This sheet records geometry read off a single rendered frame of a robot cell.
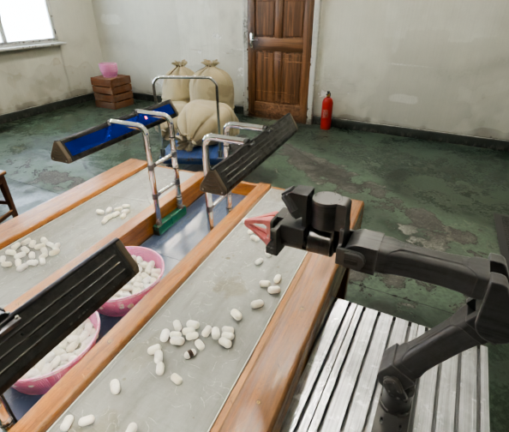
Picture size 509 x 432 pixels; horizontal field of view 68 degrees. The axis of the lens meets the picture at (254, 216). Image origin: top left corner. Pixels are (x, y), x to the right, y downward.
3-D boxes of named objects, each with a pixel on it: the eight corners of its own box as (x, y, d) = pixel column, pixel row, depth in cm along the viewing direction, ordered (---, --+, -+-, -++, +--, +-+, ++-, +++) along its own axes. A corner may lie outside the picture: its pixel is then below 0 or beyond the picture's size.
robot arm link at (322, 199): (304, 205, 69) (370, 219, 64) (320, 187, 76) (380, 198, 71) (302, 256, 75) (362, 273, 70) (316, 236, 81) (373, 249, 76)
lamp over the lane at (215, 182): (297, 131, 149) (299, 113, 146) (224, 197, 100) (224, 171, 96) (278, 129, 152) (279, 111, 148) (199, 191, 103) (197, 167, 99)
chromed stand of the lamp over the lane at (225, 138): (271, 233, 152) (273, 124, 130) (250, 260, 136) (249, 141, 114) (229, 223, 159) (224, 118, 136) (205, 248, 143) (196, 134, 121)
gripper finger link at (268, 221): (238, 213, 80) (278, 222, 76) (254, 199, 86) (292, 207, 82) (240, 240, 84) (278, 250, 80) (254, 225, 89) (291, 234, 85)
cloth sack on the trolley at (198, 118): (244, 134, 410) (243, 99, 391) (207, 156, 353) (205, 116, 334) (200, 128, 431) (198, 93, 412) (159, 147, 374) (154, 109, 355)
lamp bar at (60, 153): (179, 116, 169) (177, 99, 165) (68, 165, 120) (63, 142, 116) (164, 114, 172) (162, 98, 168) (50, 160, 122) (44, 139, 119)
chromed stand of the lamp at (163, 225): (187, 213, 166) (176, 111, 144) (159, 236, 150) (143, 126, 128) (152, 205, 173) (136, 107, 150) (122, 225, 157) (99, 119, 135)
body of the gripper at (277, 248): (267, 228, 75) (302, 237, 72) (287, 206, 83) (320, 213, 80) (267, 255, 78) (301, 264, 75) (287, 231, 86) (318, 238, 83)
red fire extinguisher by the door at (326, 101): (332, 127, 506) (336, 89, 481) (328, 130, 492) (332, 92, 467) (322, 125, 511) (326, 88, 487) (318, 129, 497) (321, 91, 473)
